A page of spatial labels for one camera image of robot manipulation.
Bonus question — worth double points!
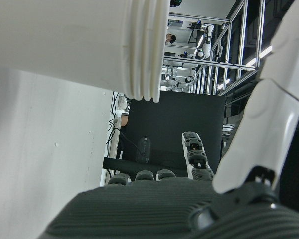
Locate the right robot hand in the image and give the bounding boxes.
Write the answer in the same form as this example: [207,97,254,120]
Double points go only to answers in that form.
[38,0,299,239]

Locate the white paper cups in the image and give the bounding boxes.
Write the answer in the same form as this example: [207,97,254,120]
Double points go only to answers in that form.
[0,0,170,103]

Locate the black computer mouse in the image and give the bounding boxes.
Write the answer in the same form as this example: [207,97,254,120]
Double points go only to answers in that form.
[136,136,152,164]

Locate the black monitor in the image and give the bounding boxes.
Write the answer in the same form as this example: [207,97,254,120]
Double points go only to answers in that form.
[103,90,227,179]

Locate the white computer mouse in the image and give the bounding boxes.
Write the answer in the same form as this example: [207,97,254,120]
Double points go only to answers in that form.
[117,95,128,111]

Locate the person with black hair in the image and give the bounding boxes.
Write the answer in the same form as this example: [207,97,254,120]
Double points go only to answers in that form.
[165,32,177,46]

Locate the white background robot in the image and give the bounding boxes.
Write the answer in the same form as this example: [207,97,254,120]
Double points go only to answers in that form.
[194,23,215,61]

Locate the aluminium cage frame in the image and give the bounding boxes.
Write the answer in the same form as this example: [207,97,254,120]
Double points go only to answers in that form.
[163,0,266,97]

